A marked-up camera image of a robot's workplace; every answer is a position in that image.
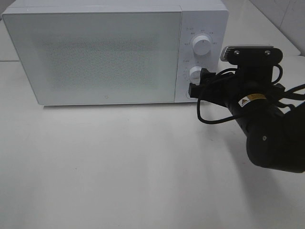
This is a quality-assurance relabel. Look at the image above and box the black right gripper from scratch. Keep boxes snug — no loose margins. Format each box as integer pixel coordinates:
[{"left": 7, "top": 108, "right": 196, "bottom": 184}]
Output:
[{"left": 188, "top": 68, "right": 253, "bottom": 110}]

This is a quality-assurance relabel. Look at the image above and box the white microwave knob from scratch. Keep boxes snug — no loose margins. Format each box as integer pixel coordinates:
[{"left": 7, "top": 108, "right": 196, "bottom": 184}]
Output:
[
  {"left": 192, "top": 34, "right": 212, "bottom": 56},
  {"left": 189, "top": 66, "right": 202, "bottom": 85}
]

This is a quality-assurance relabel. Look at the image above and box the white microwave door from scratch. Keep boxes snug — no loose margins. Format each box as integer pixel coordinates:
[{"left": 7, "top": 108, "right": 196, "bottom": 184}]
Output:
[{"left": 4, "top": 12, "right": 181, "bottom": 105}]

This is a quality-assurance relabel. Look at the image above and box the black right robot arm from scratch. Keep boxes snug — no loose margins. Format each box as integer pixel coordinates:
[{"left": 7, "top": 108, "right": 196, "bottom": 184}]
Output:
[{"left": 189, "top": 67, "right": 305, "bottom": 173}]

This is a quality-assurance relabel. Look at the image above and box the white microwave oven body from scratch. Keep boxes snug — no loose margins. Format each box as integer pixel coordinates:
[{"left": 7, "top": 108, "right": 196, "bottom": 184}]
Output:
[{"left": 2, "top": 0, "right": 229, "bottom": 104}]

